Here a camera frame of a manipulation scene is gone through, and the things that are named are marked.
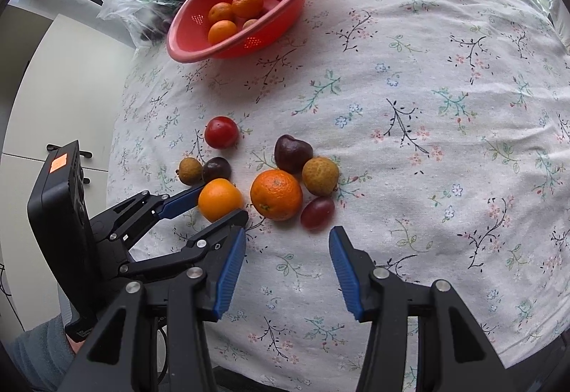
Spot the white cabinet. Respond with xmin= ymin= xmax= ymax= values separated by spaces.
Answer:
xmin=0 ymin=2 xmax=139 ymax=330

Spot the textured mandarin orange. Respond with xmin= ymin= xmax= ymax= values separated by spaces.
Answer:
xmin=232 ymin=0 xmax=264 ymax=19
xmin=250 ymin=169 xmax=304 ymax=222

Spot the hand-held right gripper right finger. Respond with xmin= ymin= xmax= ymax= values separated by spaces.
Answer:
xmin=328 ymin=226 xmax=522 ymax=392

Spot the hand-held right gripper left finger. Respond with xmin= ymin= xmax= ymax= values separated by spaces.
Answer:
xmin=64 ymin=225 xmax=247 ymax=392

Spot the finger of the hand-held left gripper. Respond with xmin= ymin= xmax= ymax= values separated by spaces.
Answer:
xmin=118 ymin=209 xmax=249 ymax=284
xmin=89 ymin=184 xmax=206 ymax=250

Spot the large brown longan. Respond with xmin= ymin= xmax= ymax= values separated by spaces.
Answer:
xmin=302 ymin=157 xmax=340 ymax=197

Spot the dark red grape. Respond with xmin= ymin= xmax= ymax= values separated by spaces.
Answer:
xmin=300 ymin=196 xmax=336 ymax=231

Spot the red plastic colander bowl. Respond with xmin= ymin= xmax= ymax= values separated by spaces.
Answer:
xmin=166 ymin=0 xmax=318 ymax=63

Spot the floral white tablecloth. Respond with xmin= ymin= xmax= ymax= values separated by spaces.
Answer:
xmin=106 ymin=0 xmax=570 ymax=392

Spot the small dark cherry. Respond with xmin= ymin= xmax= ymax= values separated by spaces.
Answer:
xmin=202 ymin=157 xmax=232 ymax=183

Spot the person's left forearm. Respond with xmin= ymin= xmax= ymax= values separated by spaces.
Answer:
xmin=4 ymin=314 xmax=83 ymax=392

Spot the large dark cherry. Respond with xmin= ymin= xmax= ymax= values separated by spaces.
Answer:
xmin=274 ymin=134 xmax=314 ymax=174

